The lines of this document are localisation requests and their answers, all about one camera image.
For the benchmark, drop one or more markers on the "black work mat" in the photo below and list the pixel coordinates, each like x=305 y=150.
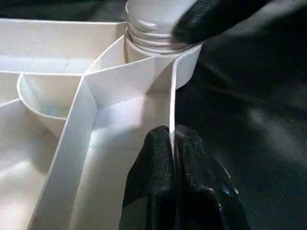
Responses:
x=251 y=119

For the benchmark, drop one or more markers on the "white plastic table leg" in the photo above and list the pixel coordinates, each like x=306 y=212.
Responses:
x=153 y=24

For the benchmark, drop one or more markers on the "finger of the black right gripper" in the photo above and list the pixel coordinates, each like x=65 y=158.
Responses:
x=211 y=21

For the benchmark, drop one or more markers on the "white plastic table top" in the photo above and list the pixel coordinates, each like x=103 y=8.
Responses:
x=60 y=107

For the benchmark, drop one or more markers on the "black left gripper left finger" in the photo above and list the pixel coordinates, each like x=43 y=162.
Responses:
x=153 y=184

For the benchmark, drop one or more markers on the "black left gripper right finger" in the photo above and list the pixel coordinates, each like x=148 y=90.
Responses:
x=206 y=191

